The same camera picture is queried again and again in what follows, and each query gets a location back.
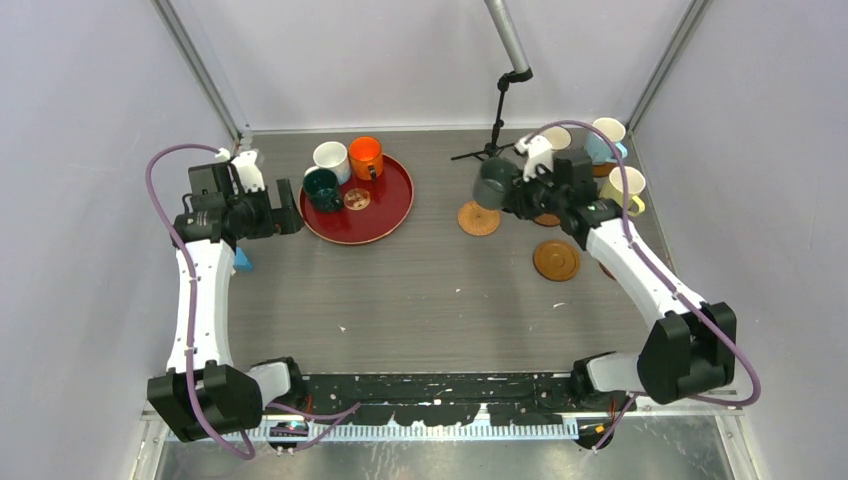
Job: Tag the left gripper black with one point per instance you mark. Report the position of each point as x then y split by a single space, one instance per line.
266 228

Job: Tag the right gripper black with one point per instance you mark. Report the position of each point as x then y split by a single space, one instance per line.
517 199

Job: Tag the wooden coaster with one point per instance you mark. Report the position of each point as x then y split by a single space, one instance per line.
603 170
556 260
606 271
547 220

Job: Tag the dark teal cup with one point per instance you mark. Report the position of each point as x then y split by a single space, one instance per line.
323 190

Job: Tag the yellow mug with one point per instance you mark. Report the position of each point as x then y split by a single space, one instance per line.
624 185

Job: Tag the light blue mug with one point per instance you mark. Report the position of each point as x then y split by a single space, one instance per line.
597 147

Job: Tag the white cup brown rim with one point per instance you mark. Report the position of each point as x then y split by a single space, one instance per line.
558 137

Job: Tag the dark green cup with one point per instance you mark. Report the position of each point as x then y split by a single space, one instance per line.
494 182

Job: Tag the red round tray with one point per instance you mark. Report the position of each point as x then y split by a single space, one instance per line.
371 209

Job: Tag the woven rattan coaster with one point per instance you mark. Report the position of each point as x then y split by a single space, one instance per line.
476 220

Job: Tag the orange cup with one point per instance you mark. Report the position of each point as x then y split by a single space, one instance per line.
366 158

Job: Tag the microphone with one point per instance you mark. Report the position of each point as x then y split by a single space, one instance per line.
521 72

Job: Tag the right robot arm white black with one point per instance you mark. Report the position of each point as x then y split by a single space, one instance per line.
688 349

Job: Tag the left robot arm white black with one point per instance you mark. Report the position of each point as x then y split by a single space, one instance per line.
202 392

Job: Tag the white cup back left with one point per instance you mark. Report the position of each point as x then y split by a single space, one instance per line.
332 156

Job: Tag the small blue object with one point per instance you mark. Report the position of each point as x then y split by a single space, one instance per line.
241 261

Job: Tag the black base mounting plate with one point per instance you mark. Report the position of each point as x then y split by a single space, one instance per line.
520 399

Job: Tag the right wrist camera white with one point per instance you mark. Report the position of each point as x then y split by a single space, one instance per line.
538 154

